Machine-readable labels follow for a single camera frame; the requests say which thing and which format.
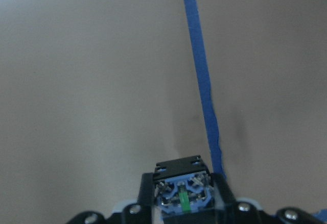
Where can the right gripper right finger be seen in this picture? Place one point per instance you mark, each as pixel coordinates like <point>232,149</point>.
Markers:
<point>227,208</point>

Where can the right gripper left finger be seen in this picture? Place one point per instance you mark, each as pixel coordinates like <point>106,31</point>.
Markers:
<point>142,210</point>

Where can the yellow push button switch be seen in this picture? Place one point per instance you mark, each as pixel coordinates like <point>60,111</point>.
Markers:
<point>182,186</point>

